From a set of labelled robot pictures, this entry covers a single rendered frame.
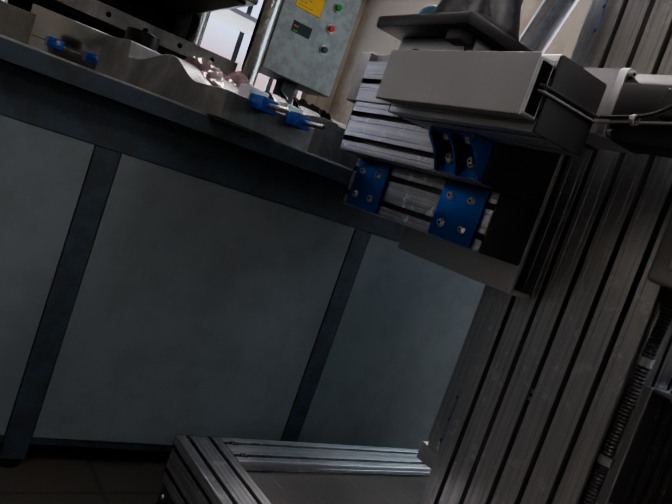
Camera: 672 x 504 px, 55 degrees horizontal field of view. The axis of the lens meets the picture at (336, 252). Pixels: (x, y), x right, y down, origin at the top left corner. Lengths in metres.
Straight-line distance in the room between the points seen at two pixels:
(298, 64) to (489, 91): 1.73
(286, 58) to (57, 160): 1.29
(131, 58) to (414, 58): 0.85
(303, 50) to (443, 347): 1.21
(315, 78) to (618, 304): 1.75
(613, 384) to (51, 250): 1.00
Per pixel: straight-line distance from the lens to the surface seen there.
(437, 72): 0.85
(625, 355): 0.95
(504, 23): 1.07
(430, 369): 1.90
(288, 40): 2.44
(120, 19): 2.18
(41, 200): 1.32
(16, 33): 1.45
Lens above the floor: 0.74
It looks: 5 degrees down
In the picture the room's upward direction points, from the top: 19 degrees clockwise
